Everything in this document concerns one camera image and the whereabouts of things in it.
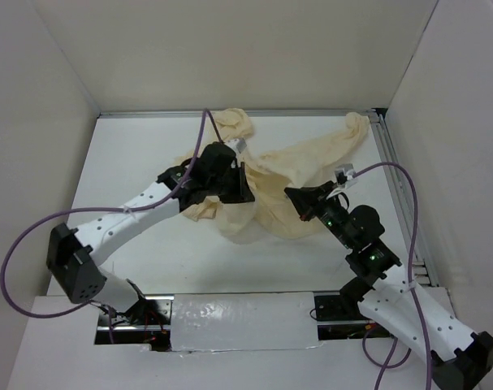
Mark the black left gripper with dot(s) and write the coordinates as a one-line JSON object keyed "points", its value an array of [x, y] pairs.
{"points": [[243, 193]]}

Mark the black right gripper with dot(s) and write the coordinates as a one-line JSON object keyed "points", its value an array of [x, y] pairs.
{"points": [[308, 200]]}

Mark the cream yellow jacket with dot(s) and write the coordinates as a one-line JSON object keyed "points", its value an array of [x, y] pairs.
{"points": [[268, 174]]}

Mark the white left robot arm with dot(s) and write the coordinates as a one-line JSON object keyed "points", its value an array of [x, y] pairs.
{"points": [[75, 255]]}

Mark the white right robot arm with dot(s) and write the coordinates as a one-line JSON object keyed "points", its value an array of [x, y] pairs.
{"points": [[457, 356]]}

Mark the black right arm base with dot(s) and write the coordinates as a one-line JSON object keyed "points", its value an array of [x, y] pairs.
{"points": [[338, 317]]}

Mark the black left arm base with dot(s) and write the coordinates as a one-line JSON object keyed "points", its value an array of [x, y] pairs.
{"points": [[148, 325]]}

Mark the white taped front board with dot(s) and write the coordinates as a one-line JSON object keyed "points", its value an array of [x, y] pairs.
{"points": [[243, 322]]}

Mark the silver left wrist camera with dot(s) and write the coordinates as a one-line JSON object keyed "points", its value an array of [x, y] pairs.
{"points": [[238, 145]]}

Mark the aluminium frame rail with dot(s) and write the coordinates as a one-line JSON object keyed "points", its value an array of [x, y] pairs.
{"points": [[397, 181]]}

